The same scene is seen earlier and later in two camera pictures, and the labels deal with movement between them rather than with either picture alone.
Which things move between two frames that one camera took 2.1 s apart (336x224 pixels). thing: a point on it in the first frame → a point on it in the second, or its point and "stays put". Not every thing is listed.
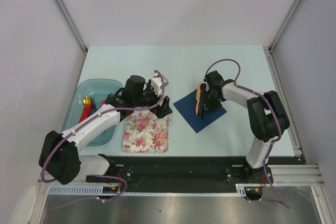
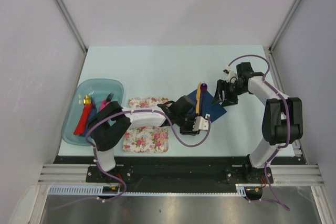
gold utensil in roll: [87, 100] stays put
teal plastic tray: [100, 89] stays put
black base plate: [188, 174] stays put
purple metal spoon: [203, 88] stays put
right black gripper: [208, 106] → [222, 85]
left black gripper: [160, 111] → [189, 131]
